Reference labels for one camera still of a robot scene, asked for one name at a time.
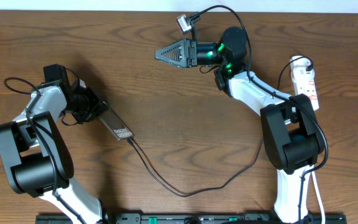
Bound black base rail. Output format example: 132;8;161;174
35;212;347;224

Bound white power strip cord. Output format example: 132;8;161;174
310;169;326;224

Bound white power strip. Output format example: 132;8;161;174
290;55;319;111

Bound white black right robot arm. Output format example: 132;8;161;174
155;27;328;223

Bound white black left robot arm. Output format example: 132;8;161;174
0;64;115;223

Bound black USB charging cable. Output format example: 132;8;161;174
126;55;314;198

